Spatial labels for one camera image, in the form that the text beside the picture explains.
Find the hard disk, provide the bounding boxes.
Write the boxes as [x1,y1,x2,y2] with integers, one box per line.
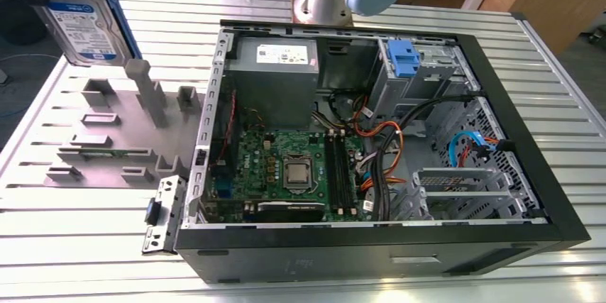
[26,0,144,68]

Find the blue data wire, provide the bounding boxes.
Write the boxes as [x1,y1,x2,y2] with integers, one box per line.
[447,131,516,169]

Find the silver disk bay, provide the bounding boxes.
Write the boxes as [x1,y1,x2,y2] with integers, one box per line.
[411,167,539,221]

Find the grey parts rack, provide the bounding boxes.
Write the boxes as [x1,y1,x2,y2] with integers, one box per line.
[42,60,209,189]

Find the green RAM stick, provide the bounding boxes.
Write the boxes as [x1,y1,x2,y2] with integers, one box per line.
[77,150,132,159]

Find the grey power supply unit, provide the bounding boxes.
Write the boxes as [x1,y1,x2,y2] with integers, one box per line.
[224,36,320,132]

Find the green motherboard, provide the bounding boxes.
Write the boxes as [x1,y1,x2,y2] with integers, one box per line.
[206,128,375,224]

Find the blue monitor plug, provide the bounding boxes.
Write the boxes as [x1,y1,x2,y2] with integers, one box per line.
[144,198,161,226]

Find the CPU socket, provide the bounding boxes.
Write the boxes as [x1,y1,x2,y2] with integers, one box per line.
[278,153,320,197]

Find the silver CPU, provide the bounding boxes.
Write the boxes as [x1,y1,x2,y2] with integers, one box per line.
[282,162,313,185]

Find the blue drive latch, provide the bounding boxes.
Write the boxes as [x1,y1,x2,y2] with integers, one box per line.
[385,39,421,79]

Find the black RAM slot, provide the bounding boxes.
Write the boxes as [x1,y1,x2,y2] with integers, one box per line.
[324,131,345,214]
[336,131,356,214]

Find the silver drive cage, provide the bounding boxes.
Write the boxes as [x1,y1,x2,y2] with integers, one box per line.
[368,36,479,119]

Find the black graphics card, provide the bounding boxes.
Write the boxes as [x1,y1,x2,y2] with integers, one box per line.
[245,200,326,224]

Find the black open PC case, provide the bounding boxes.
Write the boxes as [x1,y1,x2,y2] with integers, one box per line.
[141,18,591,285]

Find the blue floor cable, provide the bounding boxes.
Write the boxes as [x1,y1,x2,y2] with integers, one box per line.
[0,53,60,65]
[0,102,31,119]

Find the yellow black wires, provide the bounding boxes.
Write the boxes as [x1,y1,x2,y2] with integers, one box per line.
[310,110,350,130]

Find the orange wire bundle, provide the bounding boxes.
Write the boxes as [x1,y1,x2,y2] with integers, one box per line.
[352,95,408,194]

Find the black cable bundle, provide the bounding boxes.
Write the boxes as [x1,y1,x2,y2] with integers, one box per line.
[371,93,479,221]

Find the red power wire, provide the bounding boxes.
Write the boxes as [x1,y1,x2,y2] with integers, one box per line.
[460,138,491,169]

